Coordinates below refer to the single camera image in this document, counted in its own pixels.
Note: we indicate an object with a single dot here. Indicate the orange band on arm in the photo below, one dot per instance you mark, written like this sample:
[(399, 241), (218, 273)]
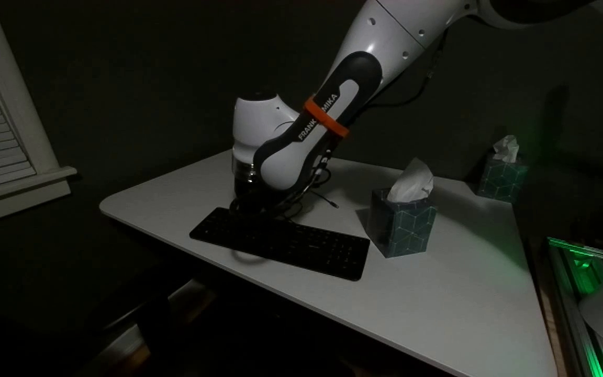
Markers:
[(324, 119)]

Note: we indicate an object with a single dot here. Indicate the green lit aluminium rail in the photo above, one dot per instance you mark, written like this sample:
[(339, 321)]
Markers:
[(585, 252)]

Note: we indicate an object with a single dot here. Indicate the white tissue sheet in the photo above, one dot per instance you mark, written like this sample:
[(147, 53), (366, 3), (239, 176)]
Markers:
[(413, 184), (504, 148)]

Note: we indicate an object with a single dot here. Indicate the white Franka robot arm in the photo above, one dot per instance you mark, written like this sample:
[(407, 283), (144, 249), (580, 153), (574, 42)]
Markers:
[(371, 42)]

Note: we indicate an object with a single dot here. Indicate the white window blinds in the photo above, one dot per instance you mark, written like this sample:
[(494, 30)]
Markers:
[(29, 184)]

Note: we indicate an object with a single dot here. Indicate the black computer keyboard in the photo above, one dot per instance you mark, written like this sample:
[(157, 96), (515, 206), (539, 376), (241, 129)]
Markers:
[(308, 249)]

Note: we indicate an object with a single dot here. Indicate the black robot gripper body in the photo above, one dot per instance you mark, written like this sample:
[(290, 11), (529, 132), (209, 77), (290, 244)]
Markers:
[(259, 190)]

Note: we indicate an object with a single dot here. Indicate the green patterned tissue box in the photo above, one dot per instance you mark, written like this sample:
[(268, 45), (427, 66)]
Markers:
[(500, 178), (403, 228)]

